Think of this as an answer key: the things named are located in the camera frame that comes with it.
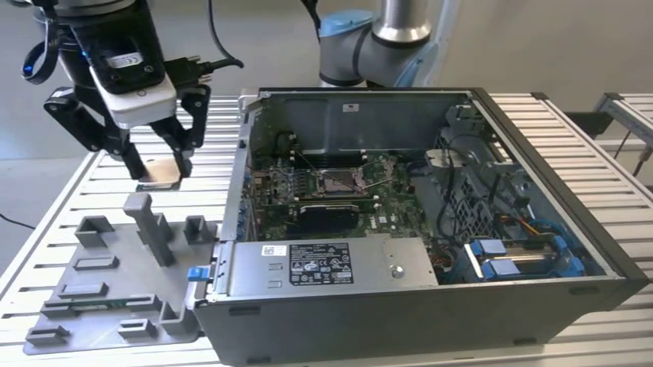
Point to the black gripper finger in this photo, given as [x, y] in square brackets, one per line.
[102, 134]
[196, 114]

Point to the silver CPU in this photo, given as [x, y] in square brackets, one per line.
[162, 170]

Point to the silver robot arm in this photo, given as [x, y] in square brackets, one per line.
[401, 23]

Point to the black RAM slot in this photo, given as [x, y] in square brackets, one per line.
[326, 156]
[331, 199]

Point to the CPU socket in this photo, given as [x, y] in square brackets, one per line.
[337, 183]

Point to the black graphics card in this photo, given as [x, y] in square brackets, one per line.
[329, 216]

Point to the grey plastic parts rack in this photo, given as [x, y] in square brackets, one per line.
[127, 275]

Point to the blue plastic case latch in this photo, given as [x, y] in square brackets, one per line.
[198, 275]

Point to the green motherboard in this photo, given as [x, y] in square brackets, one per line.
[393, 214]

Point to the silver power supply box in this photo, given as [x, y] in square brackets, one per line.
[326, 267]

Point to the grey metal disk bay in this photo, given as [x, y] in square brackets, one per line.
[469, 191]

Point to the blue disk carrier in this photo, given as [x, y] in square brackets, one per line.
[501, 268]
[486, 247]

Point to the black open PC case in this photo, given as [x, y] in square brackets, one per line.
[387, 329]

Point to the aluminium slat side table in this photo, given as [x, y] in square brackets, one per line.
[632, 111]

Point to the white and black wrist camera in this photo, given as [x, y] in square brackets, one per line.
[135, 95]

